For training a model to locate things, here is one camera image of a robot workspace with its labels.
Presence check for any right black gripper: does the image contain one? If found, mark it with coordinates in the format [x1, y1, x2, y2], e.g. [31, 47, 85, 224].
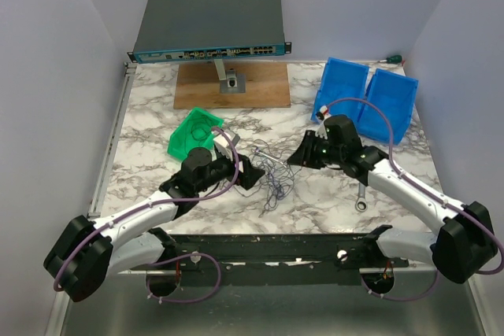
[287, 129, 344, 170]

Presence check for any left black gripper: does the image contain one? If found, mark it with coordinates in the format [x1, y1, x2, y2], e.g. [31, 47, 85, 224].
[196, 149, 265, 194]

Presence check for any purple wire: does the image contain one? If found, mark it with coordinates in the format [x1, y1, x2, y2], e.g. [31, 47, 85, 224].
[235, 138, 300, 211]

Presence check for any black wire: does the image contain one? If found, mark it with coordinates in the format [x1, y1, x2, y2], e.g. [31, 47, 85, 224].
[187, 113, 216, 142]

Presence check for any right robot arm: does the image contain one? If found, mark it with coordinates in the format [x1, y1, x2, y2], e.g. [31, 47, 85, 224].
[287, 115, 498, 284]

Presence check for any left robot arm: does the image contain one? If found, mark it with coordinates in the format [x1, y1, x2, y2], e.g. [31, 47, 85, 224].
[43, 148, 265, 302]

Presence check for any small open-end chrome wrench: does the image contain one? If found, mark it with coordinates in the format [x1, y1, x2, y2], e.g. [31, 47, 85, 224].
[253, 147, 287, 167]

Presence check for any green storage bin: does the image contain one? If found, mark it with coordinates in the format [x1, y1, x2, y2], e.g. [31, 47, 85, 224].
[167, 107, 224, 161]

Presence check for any long ratchet chrome wrench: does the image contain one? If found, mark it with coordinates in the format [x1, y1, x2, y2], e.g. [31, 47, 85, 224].
[355, 183, 368, 212]

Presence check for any blue storage bin left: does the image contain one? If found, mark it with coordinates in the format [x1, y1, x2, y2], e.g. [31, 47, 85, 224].
[310, 57, 369, 123]

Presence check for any blue storage bin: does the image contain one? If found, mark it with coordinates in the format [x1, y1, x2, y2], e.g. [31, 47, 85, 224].
[310, 57, 369, 123]
[357, 68, 418, 145]

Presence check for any wooden base board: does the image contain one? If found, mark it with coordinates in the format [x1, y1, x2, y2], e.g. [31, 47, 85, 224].
[173, 62, 291, 109]

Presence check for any blue storage bin right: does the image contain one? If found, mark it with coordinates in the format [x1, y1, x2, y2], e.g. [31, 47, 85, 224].
[357, 68, 418, 145]

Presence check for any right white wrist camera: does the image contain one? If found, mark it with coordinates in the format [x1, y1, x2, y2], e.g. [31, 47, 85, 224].
[316, 105, 331, 139]

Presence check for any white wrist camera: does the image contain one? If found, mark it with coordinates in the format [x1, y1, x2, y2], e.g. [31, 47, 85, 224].
[212, 129, 240, 161]
[316, 105, 331, 139]

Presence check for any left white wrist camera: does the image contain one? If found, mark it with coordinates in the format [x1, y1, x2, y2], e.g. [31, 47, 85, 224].
[212, 129, 240, 161]

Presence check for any black mounting base rail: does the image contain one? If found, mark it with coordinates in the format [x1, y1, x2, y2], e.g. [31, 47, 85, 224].
[129, 229, 410, 286]

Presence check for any grey metal stand bracket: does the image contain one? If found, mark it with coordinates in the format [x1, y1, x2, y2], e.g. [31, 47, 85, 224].
[213, 59, 246, 94]

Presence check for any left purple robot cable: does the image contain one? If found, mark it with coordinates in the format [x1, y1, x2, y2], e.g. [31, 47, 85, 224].
[53, 126, 241, 305]

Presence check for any green handled screwdriver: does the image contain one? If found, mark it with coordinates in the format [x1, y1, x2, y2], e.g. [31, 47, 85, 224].
[378, 54, 403, 65]

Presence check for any grey network switch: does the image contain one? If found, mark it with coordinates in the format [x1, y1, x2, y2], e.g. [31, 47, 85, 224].
[128, 0, 292, 64]

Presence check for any aluminium frame rail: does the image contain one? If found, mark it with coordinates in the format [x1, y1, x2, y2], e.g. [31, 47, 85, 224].
[45, 63, 137, 335]

